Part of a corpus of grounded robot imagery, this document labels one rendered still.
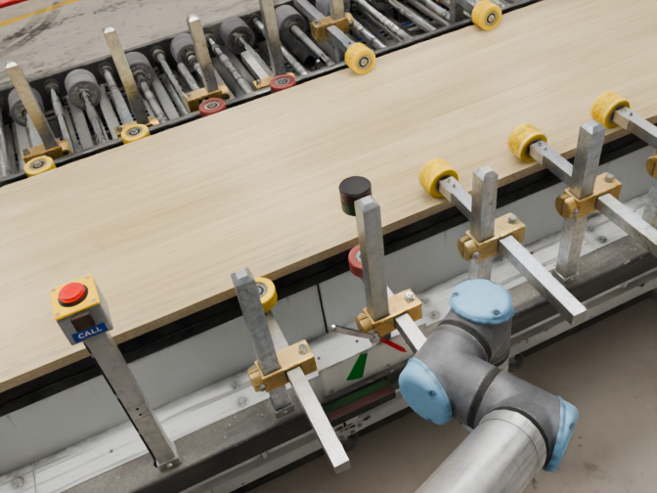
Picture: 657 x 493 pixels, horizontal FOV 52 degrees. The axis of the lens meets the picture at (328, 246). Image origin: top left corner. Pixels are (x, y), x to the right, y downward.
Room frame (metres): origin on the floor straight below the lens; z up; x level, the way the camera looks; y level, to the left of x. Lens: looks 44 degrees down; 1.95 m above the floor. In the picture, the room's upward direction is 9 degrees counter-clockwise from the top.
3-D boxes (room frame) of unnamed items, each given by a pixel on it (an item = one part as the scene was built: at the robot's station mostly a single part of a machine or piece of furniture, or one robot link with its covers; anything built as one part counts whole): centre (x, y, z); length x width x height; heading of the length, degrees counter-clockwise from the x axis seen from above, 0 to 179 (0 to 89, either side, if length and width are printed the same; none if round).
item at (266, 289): (0.98, 0.17, 0.85); 0.08 x 0.08 x 0.11
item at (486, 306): (0.62, -0.21, 1.14); 0.10 x 0.09 x 0.12; 136
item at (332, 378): (0.87, -0.06, 0.75); 0.26 x 0.01 x 0.10; 108
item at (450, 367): (0.54, -0.14, 1.14); 0.12 x 0.12 x 0.09; 46
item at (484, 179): (0.98, -0.32, 0.90); 0.04 x 0.04 x 0.48; 18
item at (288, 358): (0.83, 0.14, 0.83); 0.14 x 0.06 x 0.05; 108
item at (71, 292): (0.74, 0.40, 1.22); 0.04 x 0.04 x 0.02
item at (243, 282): (0.82, 0.16, 0.89); 0.04 x 0.04 x 0.48; 18
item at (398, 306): (0.91, -0.10, 0.85); 0.14 x 0.06 x 0.05; 108
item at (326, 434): (0.80, 0.11, 0.83); 0.44 x 0.03 x 0.04; 18
